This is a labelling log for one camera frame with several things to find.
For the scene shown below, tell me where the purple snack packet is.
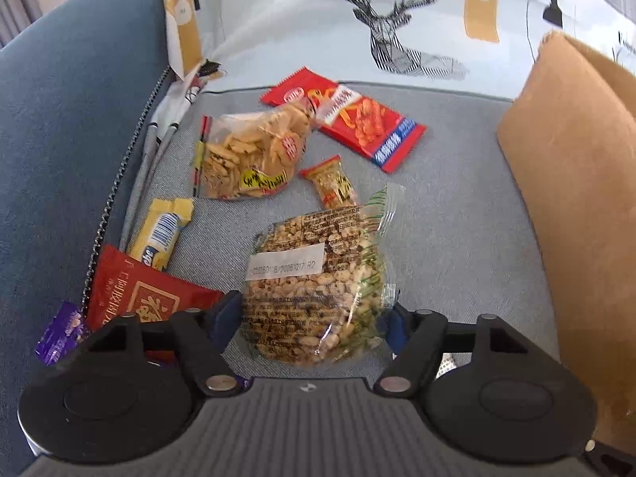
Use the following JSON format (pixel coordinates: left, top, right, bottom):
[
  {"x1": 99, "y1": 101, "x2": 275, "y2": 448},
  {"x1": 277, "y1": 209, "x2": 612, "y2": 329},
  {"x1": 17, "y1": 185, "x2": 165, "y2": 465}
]
[{"x1": 35, "y1": 301, "x2": 91, "y2": 366}]

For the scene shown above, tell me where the deer print sofa cover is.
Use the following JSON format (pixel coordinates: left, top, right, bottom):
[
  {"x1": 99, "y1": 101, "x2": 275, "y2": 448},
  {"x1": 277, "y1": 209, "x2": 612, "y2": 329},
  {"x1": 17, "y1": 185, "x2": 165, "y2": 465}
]
[{"x1": 175, "y1": 0, "x2": 635, "y2": 118}]

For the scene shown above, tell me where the cardboard box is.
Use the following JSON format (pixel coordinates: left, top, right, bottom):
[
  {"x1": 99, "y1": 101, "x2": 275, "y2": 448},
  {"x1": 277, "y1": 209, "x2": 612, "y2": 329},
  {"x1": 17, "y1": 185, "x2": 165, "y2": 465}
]
[{"x1": 497, "y1": 31, "x2": 635, "y2": 453}]

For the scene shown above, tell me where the clear peanut bag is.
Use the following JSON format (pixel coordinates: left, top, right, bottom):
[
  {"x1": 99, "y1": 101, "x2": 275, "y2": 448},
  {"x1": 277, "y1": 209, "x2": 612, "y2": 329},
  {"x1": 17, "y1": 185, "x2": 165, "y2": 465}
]
[{"x1": 241, "y1": 183, "x2": 405, "y2": 367}]

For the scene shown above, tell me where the yellow wafer bar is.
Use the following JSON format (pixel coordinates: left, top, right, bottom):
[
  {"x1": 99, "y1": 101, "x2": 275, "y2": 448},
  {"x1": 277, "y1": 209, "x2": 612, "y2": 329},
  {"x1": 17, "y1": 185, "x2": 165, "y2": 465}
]
[{"x1": 127, "y1": 198, "x2": 194, "y2": 271}]

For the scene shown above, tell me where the clear cracker bag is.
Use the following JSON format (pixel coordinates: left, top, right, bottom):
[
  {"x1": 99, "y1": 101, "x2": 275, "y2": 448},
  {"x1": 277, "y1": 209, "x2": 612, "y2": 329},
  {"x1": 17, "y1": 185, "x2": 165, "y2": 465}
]
[{"x1": 193, "y1": 99, "x2": 316, "y2": 200}]

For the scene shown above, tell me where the red long snack packet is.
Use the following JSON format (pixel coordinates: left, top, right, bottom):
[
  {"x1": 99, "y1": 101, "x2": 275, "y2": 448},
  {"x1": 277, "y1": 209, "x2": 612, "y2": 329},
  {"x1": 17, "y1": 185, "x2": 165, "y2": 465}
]
[{"x1": 261, "y1": 67, "x2": 427, "y2": 173}]

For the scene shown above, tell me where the red envelope snack packet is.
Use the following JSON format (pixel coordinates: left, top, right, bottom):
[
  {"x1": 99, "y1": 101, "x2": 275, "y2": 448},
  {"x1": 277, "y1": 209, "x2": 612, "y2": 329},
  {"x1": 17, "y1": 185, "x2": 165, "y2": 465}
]
[{"x1": 86, "y1": 246, "x2": 224, "y2": 332}]

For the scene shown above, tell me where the small orange snack packet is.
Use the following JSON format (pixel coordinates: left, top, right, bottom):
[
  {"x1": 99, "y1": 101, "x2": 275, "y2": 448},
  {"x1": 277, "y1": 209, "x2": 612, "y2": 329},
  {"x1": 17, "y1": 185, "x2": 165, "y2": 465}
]
[{"x1": 300, "y1": 155, "x2": 358, "y2": 209}]

